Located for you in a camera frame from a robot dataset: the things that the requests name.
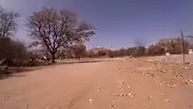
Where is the pale sandy field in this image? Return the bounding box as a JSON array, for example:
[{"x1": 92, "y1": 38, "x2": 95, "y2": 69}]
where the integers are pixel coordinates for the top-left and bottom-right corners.
[{"x1": 151, "y1": 51, "x2": 193, "y2": 70}]

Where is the distant row of trees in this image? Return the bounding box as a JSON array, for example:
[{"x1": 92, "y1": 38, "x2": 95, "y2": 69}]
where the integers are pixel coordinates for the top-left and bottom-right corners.
[{"x1": 55, "y1": 33, "x2": 193, "y2": 66}]

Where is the reddish sandy dirt ground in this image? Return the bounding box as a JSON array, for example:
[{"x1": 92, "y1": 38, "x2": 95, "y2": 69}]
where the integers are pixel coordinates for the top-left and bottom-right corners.
[{"x1": 0, "y1": 49, "x2": 193, "y2": 109}]

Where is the thicket of bare trees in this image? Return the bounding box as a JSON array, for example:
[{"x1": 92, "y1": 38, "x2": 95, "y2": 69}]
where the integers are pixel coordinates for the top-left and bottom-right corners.
[{"x1": 0, "y1": 2, "x2": 34, "y2": 75}]

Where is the large bare tree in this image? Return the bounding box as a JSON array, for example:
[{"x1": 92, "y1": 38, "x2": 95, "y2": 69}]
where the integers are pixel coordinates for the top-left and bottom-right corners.
[{"x1": 24, "y1": 4, "x2": 99, "y2": 66}]

